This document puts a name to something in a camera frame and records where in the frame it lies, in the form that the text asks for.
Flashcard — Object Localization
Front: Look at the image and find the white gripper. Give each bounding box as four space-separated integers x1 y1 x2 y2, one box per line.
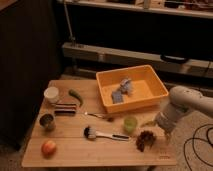
154 103 181 133

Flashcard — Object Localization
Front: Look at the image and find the dark grape bunch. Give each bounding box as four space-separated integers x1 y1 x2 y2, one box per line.
136 131 156 152

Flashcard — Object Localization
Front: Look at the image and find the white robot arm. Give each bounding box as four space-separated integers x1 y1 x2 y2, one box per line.
154 86 213 133

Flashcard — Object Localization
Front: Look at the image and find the green plastic cup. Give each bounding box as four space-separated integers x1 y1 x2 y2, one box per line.
124 116 138 134

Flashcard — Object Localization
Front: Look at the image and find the metal cup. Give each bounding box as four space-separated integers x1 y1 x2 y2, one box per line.
39 114 56 131

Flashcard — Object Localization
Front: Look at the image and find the yellow plastic bin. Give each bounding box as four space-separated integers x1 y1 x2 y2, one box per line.
96 65 168 113

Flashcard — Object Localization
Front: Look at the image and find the grey crumpled cloth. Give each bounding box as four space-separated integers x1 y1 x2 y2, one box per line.
111 78 133 104

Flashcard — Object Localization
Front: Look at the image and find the wooden table board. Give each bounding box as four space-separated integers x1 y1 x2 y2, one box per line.
22 80 176 167

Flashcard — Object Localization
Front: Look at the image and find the green chili pepper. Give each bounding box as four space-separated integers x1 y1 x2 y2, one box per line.
68 89 83 107

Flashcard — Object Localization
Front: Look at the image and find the dark rectangular block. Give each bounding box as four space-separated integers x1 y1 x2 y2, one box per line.
54 104 77 115

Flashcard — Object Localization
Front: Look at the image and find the red apple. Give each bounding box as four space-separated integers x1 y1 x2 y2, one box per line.
41 140 56 156

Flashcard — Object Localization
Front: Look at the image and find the grey shelf rail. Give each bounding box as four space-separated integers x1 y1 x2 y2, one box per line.
62 42 213 79

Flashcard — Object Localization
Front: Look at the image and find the dish brush white handle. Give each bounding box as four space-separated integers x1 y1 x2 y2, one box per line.
84 126 130 141

